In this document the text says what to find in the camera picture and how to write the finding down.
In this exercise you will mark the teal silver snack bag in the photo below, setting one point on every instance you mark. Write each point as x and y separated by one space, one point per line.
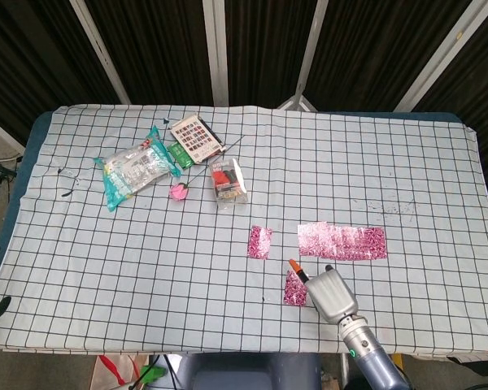
134 170

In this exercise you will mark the colour swatch chart card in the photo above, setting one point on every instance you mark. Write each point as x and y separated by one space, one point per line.
195 138

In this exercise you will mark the white frame post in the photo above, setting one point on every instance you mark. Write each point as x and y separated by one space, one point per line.
0 132
443 55
216 53
99 53
309 53

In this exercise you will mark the pink paper rose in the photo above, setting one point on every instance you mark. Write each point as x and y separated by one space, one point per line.
179 192

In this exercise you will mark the red white bag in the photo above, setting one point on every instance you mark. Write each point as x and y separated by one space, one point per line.
114 371

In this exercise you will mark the long pink glitter packet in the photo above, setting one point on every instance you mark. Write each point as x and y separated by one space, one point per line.
349 241

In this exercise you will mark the dark pleated curtain panel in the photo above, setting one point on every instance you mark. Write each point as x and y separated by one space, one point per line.
370 53
484 81
158 48
264 48
32 61

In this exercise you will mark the clear box with red items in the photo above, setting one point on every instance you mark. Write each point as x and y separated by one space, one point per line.
227 183

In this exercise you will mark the white black checked tablecloth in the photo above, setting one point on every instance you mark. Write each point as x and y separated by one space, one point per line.
146 264

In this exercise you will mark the small green object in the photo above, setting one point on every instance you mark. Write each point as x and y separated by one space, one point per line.
152 373

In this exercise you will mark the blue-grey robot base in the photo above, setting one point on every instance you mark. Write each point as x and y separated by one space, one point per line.
248 373

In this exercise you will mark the green flat packet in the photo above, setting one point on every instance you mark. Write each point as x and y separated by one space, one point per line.
181 154

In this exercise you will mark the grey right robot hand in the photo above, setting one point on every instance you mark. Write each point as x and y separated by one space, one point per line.
331 296

